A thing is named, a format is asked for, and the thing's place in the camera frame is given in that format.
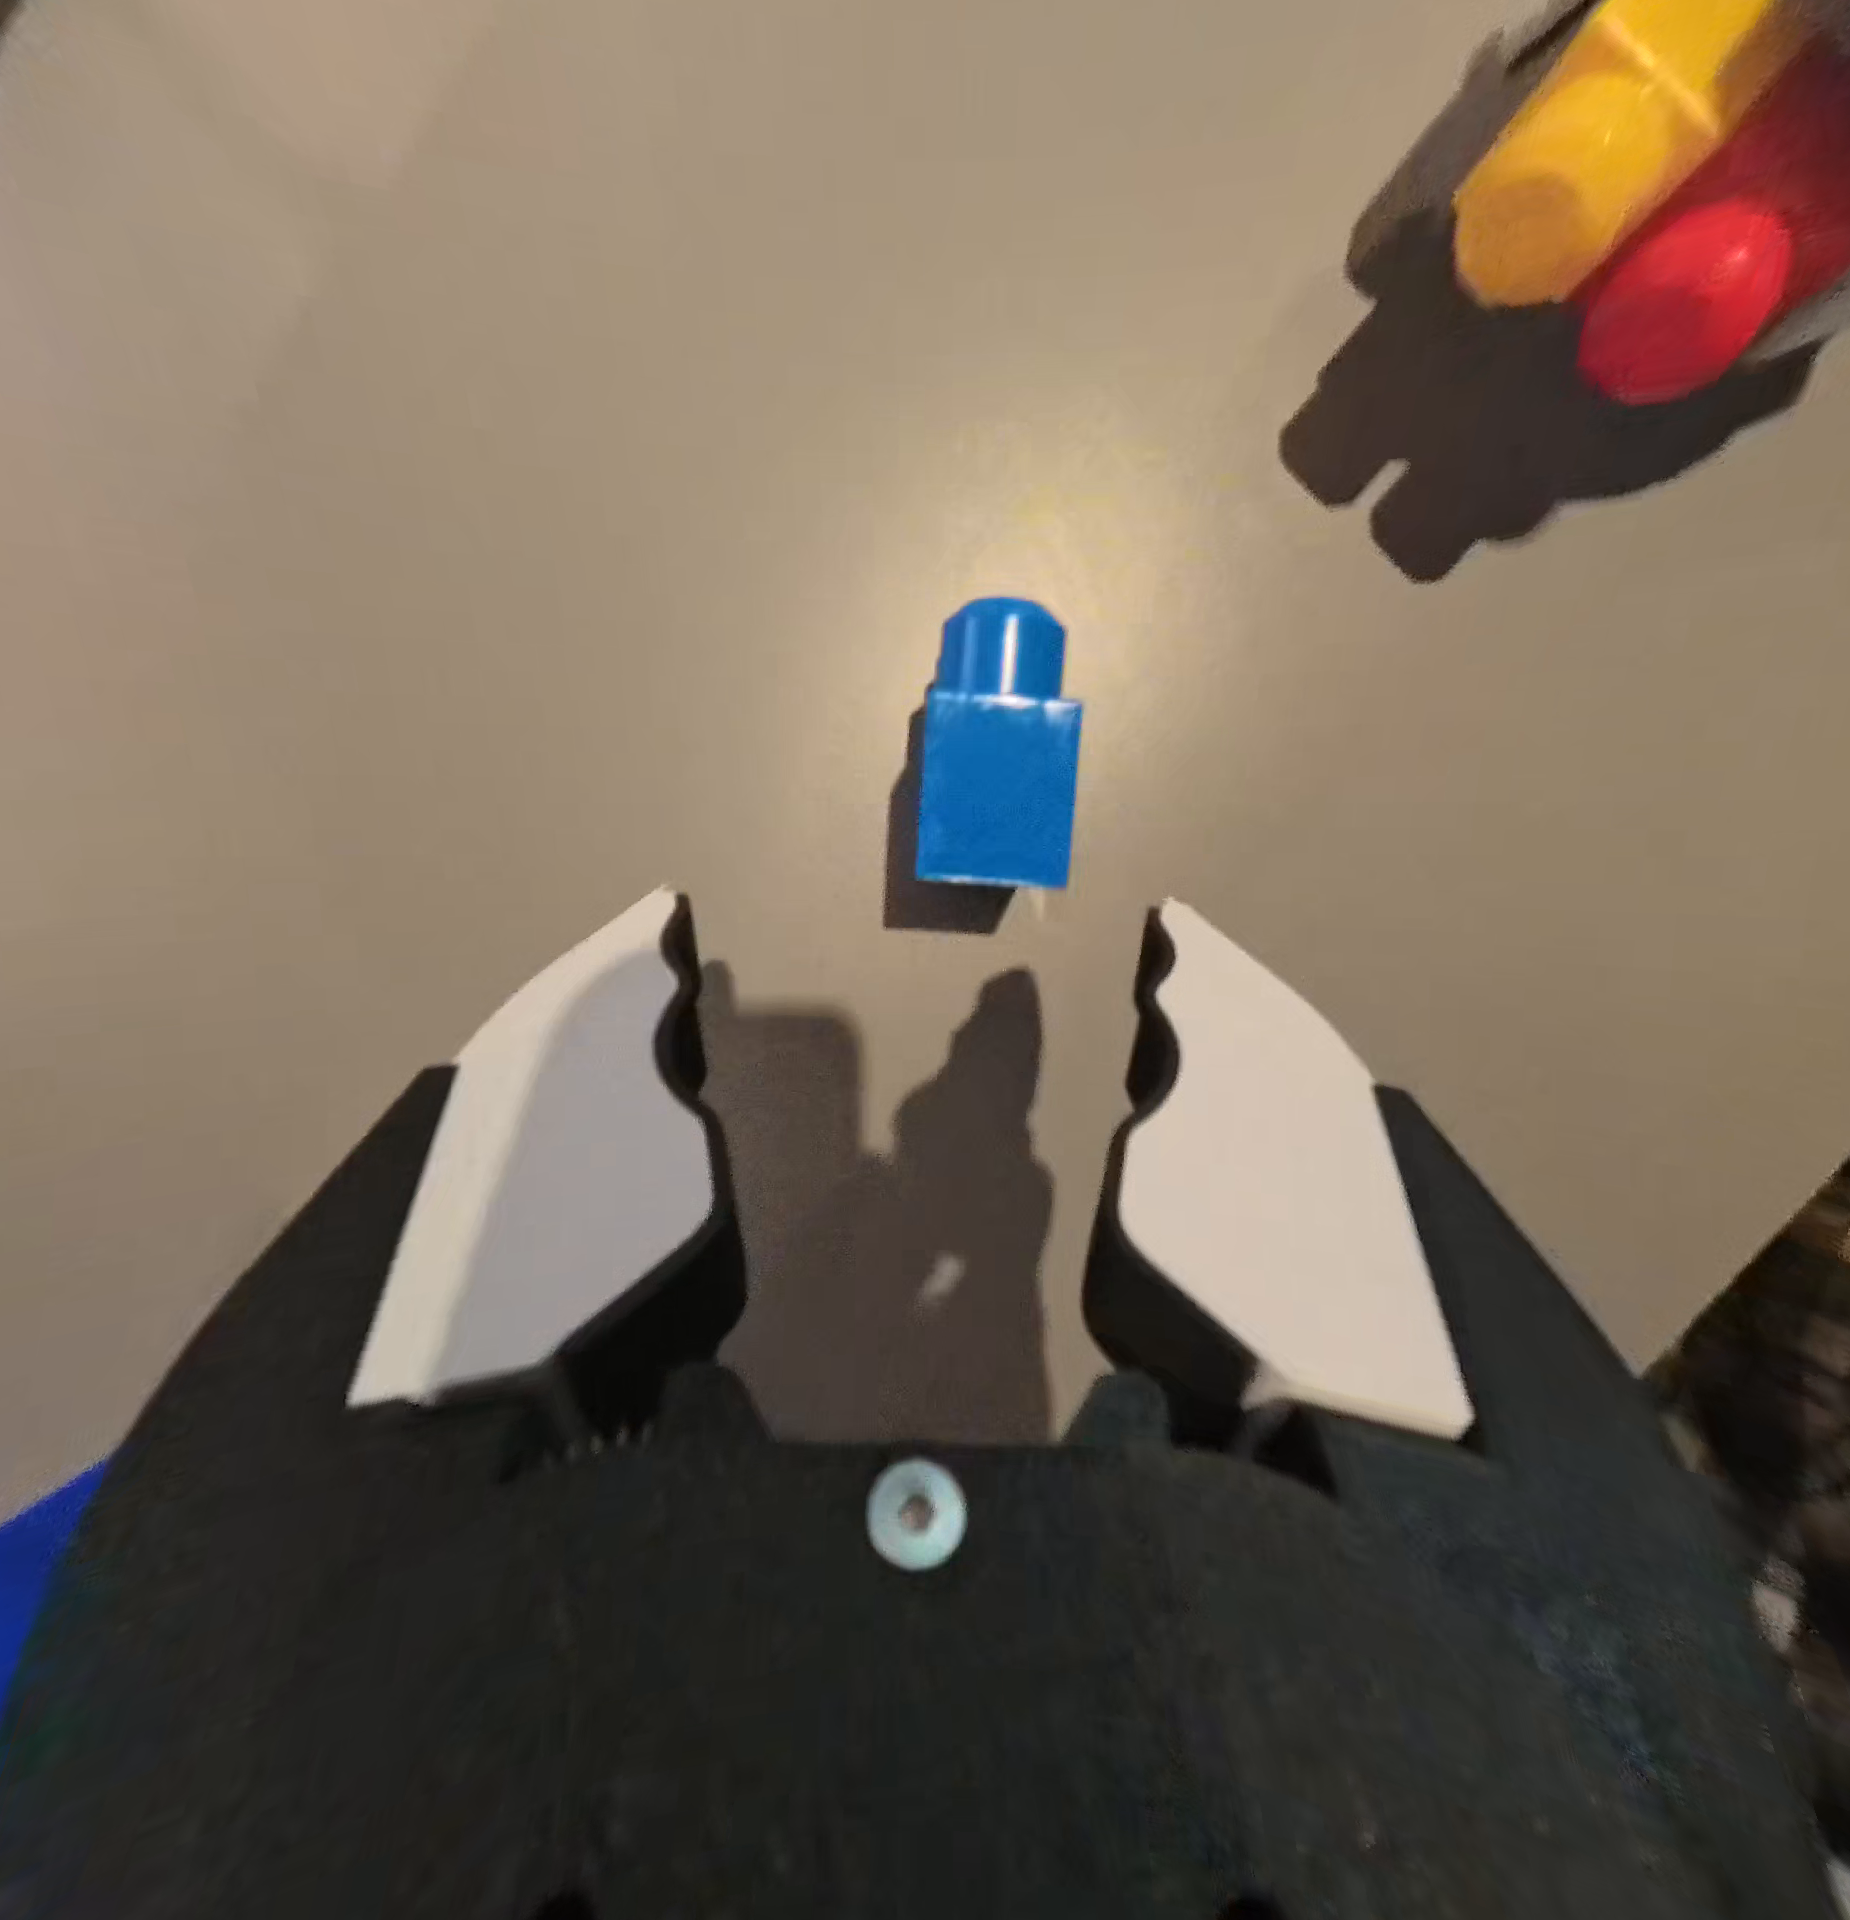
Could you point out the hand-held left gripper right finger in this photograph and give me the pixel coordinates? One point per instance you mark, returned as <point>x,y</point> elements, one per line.
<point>1285,1202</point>

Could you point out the red one-stud block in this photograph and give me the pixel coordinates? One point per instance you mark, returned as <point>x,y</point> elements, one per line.
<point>1690,302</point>

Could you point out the blue two-stud block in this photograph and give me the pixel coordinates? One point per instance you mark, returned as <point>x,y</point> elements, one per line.
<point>1000,766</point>

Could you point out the blue plastic bin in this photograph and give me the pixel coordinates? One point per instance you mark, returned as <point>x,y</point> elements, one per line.
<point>1,1591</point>

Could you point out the person's plaid shirt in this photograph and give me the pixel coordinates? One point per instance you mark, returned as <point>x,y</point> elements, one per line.
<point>1794,1351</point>

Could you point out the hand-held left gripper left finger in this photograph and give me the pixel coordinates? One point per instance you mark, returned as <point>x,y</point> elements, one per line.
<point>550,1186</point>

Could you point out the yellow one-stud block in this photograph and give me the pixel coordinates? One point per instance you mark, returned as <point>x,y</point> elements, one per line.
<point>1599,137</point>

